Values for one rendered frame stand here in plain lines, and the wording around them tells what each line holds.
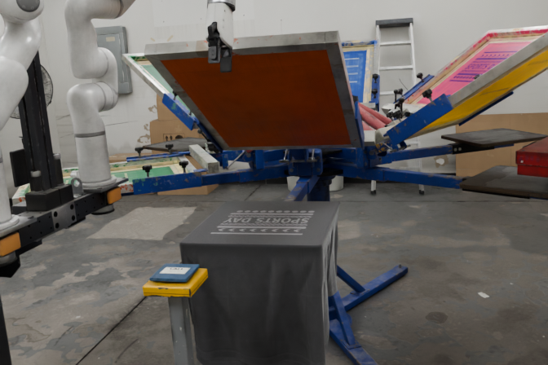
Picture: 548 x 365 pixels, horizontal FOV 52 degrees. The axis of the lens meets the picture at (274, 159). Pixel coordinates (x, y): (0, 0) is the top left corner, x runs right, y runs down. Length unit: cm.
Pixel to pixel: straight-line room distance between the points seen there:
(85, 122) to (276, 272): 74
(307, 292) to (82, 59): 96
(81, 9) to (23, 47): 32
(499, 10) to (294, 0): 210
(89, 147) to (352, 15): 471
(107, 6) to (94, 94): 27
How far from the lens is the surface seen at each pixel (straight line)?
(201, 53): 169
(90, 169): 182
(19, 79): 141
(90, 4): 174
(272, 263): 171
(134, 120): 700
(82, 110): 179
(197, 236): 181
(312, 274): 169
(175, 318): 154
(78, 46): 179
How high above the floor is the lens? 151
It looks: 11 degrees down
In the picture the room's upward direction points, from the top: 4 degrees counter-clockwise
